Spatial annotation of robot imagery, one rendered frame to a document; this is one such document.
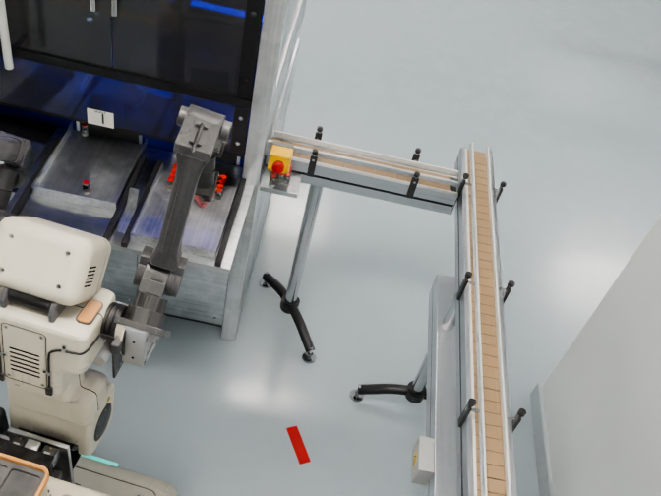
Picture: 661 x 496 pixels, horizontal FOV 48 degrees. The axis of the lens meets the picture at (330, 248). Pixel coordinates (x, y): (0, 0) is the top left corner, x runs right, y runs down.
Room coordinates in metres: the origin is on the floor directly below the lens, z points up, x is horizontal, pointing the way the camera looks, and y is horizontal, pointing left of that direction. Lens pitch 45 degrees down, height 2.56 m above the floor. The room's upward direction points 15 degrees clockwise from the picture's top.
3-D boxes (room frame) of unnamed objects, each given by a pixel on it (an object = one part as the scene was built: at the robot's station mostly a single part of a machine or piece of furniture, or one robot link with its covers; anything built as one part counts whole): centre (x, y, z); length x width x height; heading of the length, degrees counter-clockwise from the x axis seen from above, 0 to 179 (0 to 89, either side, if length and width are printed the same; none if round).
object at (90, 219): (1.71, 0.64, 0.87); 0.70 x 0.48 x 0.02; 94
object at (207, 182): (1.51, 0.38, 1.20); 0.10 x 0.07 x 0.07; 3
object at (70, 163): (1.77, 0.82, 0.90); 0.34 x 0.26 x 0.04; 4
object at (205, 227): (1.68, 0.47, 0.90); 0.34 x 0.26 x 0.04; 3
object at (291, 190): (1.97, 0.22, 0.87); 0.14 x 0.13 x 0.02; 4
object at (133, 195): (1.60, 0.63, 0.91); 0.14 x 0.03 x 0.06; 3
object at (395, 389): (1.80, -0.48, 0.07); 0.50 x 0.08 x 0.14; 94
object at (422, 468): (1.27, -0.45, 0.50); 0.12 x 0.05 x 0.09; 4
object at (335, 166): (2.09, -0.04, 0.92); 0.69 x 0.15 x 0.16; 94
